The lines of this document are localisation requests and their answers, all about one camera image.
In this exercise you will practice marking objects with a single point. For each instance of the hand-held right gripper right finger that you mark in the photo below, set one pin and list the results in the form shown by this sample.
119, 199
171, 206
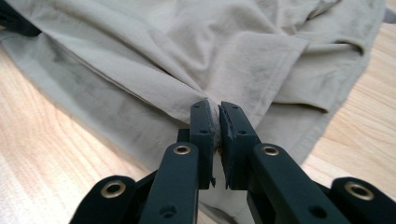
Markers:
238, 146

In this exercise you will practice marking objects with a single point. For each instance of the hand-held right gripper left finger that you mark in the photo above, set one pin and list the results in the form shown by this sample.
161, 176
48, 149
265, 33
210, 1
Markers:
201, 146

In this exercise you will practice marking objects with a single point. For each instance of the beige pants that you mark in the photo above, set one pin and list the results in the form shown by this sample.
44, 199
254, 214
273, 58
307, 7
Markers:
193, 56

